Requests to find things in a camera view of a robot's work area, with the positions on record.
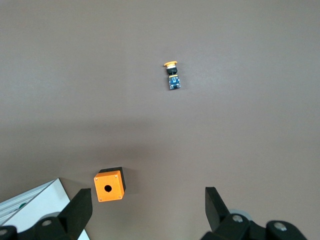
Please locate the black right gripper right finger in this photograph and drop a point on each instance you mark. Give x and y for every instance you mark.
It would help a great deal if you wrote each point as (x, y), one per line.
(220, 220)

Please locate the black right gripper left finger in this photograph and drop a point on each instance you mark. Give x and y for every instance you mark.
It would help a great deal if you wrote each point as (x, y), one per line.
(75, 215)

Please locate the white drawer cabinet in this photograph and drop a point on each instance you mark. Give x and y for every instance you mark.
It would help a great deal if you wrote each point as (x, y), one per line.
(37, 205)

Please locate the orange mushroom push button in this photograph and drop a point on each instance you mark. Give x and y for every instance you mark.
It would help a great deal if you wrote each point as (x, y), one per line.
(173, 77)

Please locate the orange box with round hole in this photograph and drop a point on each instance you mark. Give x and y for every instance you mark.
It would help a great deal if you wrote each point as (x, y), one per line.
(108, 188)

